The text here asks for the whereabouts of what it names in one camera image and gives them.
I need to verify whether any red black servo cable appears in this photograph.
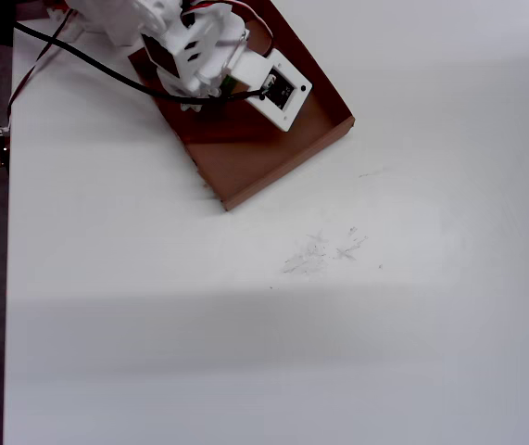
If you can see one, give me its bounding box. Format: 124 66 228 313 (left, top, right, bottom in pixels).
184 0 277 59

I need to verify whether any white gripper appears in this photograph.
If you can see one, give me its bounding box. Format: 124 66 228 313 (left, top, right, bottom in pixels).
141 3 252 115

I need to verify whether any thin red cable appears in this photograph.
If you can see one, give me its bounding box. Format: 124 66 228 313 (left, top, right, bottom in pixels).
5 6 80 138

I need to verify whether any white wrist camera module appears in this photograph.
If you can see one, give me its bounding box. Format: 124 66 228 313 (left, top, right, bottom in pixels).
231 48 314 134

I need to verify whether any black camera cable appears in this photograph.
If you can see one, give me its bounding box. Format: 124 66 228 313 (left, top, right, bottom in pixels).
12 21 268 104

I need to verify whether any brown cardboard box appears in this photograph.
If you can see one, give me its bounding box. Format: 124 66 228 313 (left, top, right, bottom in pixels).
127 0 357 212

